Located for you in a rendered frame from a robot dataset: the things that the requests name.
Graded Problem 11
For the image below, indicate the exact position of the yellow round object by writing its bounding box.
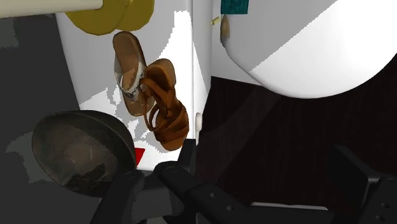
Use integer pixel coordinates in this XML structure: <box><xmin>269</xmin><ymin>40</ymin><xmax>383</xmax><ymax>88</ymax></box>
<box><xmin>64</xmin><ymin>0</ymin><xmax>155</xmax><ymax>36</ymax></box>

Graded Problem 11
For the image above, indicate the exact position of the small red flat object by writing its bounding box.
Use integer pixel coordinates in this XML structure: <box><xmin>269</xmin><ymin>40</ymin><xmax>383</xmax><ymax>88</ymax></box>
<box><xmin>134</xmin><ymin>147</ymin><xmax>146</xmax><ymax>167</ymax></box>

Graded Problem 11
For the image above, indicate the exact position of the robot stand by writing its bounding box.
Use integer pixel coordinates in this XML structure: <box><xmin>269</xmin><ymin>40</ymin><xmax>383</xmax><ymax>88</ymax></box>
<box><xmin>194</xmin><ymin>75</ymin><xmax>397</xmax><ymax>224</ymax></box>

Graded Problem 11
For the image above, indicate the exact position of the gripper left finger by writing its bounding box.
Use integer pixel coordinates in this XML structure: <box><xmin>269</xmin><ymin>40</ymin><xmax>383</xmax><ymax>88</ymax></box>
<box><xmin>90</xmin><ymin>138</ymin><xmax>199</xmax><ymax>224</ymax></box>

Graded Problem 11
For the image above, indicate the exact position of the cream long bar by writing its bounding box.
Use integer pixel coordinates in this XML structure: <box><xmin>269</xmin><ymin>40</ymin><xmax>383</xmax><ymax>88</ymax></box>
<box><xmin>0</xmin><ymin>0</ymin><xmax>104</xmax><ymax>19</ymax></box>

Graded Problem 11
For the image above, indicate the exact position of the brown flat sandal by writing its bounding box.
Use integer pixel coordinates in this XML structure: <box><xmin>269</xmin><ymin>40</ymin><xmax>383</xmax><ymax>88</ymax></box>
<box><xmin>112</xmin><ymin>31</ymin><xmax>156</xmax><ymax>117</ymax></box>

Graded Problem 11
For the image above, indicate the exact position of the orange-brown strappy sandal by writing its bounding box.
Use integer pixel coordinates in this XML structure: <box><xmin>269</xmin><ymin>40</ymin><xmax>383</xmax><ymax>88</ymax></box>
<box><xmin>138</xmin><ymin>58</ymin><xmax>190</xmax><ymax>152</ymax></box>

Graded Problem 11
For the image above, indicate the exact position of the teal square object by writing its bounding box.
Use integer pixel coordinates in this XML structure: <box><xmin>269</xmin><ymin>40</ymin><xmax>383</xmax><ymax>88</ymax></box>
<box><xmin>220</xmin><ymin>0</ymin><xmax>249</xmax><ymax>15</ymax></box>

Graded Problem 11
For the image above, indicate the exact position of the dark grey bowl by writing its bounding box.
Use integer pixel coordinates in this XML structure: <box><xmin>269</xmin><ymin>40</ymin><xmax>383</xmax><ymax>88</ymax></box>
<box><xmin>31</xmin><ymin>109</ymin><xmax>137</xmax><ymax>199</ymax></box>

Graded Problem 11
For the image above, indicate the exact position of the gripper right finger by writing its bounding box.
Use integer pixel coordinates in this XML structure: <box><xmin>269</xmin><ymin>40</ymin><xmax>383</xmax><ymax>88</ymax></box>
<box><xmin>328</xmin><ymin>144</ymin><xmax>397</xmax><ymax>224</ymax></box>

